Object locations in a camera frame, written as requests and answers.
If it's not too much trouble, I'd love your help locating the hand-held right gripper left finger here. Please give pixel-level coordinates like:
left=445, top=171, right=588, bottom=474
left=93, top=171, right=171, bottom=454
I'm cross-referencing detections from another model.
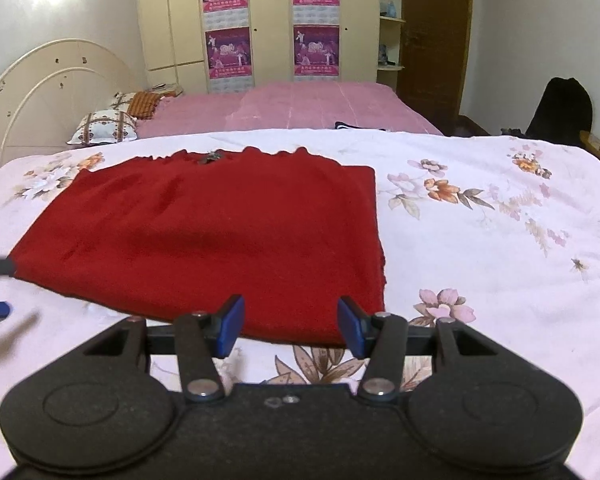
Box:
left=82, top=294, right=245, bottom=404

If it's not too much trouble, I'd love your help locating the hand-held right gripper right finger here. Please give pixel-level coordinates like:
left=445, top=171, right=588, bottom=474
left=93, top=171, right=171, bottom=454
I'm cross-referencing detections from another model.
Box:
left=337, top=295, right=501, bottom=403

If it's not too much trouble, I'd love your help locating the red knitted sweater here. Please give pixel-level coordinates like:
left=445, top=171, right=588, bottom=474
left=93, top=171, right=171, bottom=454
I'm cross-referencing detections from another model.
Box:
left=10, top=146, right=387, bottom=346

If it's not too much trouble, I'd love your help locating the white floral bed cover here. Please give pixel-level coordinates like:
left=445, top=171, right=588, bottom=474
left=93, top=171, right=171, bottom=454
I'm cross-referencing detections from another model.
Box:
left=0, top=129, right=600, bottom=480

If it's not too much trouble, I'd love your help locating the white patterned pillow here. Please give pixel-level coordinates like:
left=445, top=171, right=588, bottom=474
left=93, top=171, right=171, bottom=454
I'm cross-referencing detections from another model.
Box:
left=67, top=109, right=139, bottom=146

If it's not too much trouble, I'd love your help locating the cream rounded headboard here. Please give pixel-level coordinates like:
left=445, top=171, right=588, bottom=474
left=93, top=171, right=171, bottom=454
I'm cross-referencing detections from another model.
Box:
left=0, top=39, right=147, bottom=179

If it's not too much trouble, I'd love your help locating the dark folded garment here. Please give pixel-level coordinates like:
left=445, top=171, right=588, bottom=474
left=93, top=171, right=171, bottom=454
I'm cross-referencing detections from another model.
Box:
left=334, top=120, right=387, bottom=132

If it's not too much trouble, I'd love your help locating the orange striped pillow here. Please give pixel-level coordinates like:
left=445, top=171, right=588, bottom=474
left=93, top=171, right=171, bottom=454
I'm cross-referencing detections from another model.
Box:
left=112, top=90, right=165, bottom=120

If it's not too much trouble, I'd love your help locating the pink bedsheet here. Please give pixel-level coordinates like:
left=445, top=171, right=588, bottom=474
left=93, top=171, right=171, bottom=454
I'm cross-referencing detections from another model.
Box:
left=136, top=81, right=444, bottom=139

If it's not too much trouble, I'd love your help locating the cream corner shelf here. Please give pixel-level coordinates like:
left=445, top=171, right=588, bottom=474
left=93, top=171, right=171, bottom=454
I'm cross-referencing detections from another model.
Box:
left=377, top=0, right=409, bottom=91

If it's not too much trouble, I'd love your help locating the brown wooden door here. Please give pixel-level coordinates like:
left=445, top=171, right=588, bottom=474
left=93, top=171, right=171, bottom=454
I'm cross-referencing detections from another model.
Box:
left=397, top=0, right=474, bottom=132

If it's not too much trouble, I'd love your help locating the cream wardrobe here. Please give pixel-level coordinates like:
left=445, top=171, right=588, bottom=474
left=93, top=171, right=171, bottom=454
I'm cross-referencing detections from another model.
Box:
left=136, top=0, right=382, bottom=95

